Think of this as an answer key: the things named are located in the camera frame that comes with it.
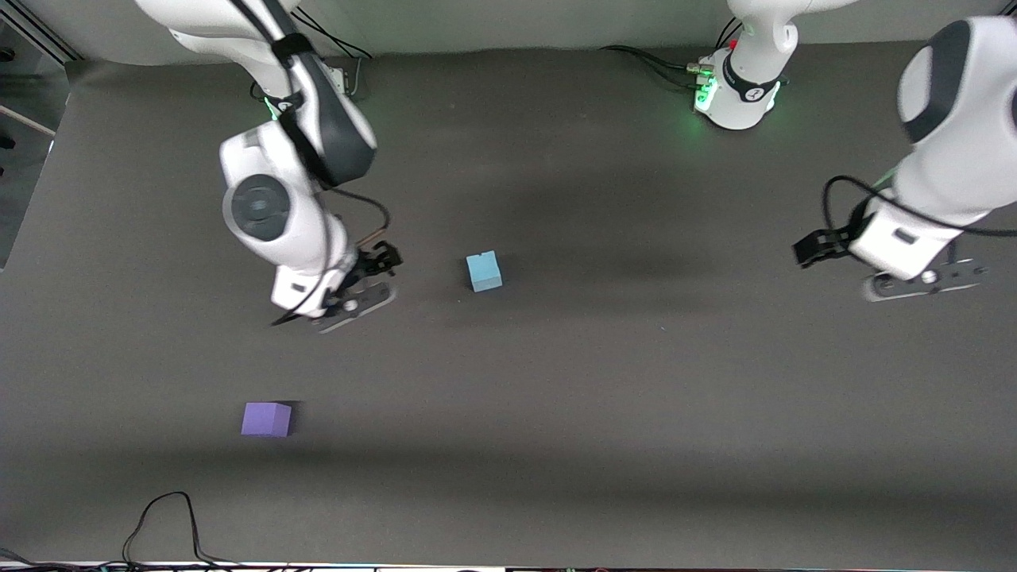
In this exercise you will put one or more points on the light blue foam block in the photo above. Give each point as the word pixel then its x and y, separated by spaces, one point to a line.
pixel 484 272

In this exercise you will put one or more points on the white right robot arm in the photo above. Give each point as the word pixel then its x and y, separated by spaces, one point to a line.
pixel 270 206

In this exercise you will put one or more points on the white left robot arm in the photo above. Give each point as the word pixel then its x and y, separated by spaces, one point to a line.
pixel 969 103

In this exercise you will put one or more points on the purple foam block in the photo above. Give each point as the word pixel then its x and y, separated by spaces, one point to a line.
pixel 265 419

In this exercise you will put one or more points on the dark grey table mat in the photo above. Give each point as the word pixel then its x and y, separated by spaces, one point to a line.
pixel 556 397

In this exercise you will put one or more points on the aluminium frame rail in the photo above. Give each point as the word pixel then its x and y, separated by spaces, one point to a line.
pixel 48 36

